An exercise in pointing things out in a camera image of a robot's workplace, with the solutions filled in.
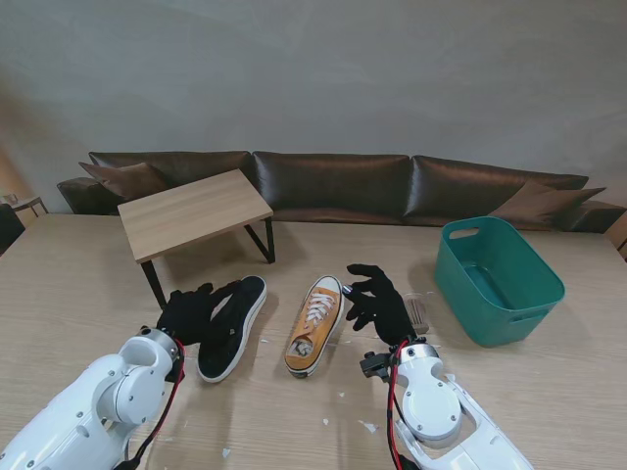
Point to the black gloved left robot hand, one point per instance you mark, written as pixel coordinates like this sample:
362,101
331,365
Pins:
188,315

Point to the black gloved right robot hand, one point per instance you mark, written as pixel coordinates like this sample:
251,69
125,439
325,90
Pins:
387,311

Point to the yellow canvas sneaker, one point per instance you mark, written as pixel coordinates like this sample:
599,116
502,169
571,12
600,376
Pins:
235,323
316,318

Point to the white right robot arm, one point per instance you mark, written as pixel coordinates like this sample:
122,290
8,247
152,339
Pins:
431,406

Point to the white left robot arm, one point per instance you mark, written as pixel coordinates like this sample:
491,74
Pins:
98,401

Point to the small wooden bench black legs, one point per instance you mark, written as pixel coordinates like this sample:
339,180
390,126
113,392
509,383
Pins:
196,215

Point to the green plastic basin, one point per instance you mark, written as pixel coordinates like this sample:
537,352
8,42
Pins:
490,279

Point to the brown leather sofa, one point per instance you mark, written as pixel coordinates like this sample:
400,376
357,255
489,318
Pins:
333,181

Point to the brown sofa cushion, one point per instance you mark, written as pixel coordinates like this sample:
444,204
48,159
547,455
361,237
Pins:
117,178
544,203

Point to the small wooden side table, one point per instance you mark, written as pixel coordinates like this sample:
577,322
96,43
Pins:
29,201

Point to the dark chair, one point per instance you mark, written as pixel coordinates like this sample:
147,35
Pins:
9,227

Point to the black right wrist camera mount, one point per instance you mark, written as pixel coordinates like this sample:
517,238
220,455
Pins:
374,365

